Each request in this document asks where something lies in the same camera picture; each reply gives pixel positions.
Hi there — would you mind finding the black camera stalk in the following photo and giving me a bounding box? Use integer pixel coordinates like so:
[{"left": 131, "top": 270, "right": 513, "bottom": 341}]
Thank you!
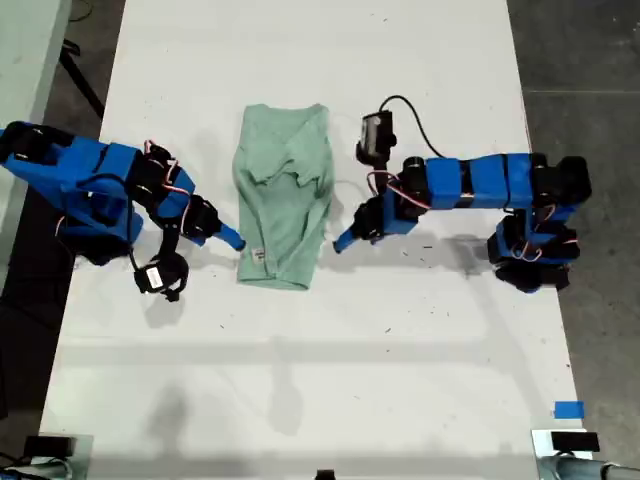
[
  {"left": 158, "top": 223, "right": 182, "bottom": 259},
  {"left": 372, "top": 159, "right": 394, "bottom": 199}
]

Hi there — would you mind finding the black camera box, grey face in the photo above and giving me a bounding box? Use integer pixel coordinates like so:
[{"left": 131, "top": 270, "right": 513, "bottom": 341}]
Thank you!
[{"left": 355, "top": 112, "right": 399, "bottom": 164}]

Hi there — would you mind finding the black camera box, barcode label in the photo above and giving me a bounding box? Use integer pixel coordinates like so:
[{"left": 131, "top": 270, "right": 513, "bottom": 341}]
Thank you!
[{"left": 133, "top": 253, "right": 190, "bottom": 303}]

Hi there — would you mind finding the pale grey side table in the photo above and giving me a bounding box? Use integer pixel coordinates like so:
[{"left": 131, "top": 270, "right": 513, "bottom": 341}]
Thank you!
[{"left": 0, "top": 0, "right": 72, "bottom": 291}]

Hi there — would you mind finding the grey metal fixture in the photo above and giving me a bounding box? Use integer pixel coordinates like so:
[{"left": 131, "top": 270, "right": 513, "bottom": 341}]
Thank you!
[
  {"left": 0, "top": 457, "right": 71, "bottom": 480},
  {"left": 537, "top": 452, "right": 640, "bottom": 480}
]

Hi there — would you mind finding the small black box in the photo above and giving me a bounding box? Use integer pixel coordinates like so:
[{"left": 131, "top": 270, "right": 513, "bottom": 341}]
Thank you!
[
  {"left": 551, "top": 432, "right": 600, "bottom": 454},
  {"left": 23, "top": 435, "right": 77, "bottom": 457}
]

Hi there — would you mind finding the white mounting plate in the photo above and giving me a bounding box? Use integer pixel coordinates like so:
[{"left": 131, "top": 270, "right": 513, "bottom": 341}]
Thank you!
[{"left": 530, "top": 428, "right": 601, "bottom": 459}]

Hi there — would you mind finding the pale green T-shirt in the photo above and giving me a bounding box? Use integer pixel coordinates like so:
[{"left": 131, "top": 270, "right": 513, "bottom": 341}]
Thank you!
[{"left": 232, "top": 103, "right": 335, "bottom": 292}]

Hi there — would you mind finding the blue tape strip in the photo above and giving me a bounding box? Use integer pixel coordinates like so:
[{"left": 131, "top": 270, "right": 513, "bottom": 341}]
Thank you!
[{"left": 553, "top": 400, "right": 585, "bottom": 420}]

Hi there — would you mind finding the black stand leg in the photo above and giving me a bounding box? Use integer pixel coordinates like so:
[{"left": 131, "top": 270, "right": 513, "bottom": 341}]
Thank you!
[{"left": 58, "top": 42, "right": 106, "bottom": 117}]

